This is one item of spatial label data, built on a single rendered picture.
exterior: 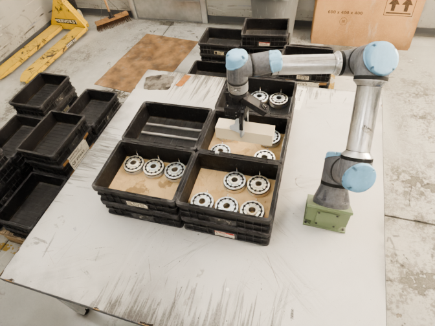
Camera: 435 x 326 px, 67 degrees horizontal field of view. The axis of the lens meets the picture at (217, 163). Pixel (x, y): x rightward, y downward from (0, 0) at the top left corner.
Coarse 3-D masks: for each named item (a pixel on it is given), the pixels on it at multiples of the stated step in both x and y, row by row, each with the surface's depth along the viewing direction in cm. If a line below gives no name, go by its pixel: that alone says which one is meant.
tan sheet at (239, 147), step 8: (232, 144) 166; (240, 144) 166; (248, 144) 165; (256, 144) 165; (280, 144) 163; (232, 152) 163; (240, 152) 162; (248, 152) 162; (256, 152) 161; (272, 152) 160; (280, 152) 160
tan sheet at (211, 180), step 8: (200, 176) 155; (208, 176) 154; (216, 176) 154; (224, 176) 154; (248, 176) 152; (200, 184) 152; (208, 184) 151; (216, 184) 151; (272, 184) 148; (192, 192) 149; (208, 192) 148; (216, 192) 148; (224, 192) 148; (240, 192) 147; (272, 192) 145; (216, 200) 145; (240, 200) 144; (248, 200) 144; (264, 200) 143; (264, 208) 140; (264, 216) 138
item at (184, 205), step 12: (216, 156) 149; (228, 156) 148; (276, 180) 139; (180, 192) 137; (276, 192) 133; (180, 204) 134; (192, 204) 133; (228, 216) 130; (240, 216) 128; (252, 216) 127
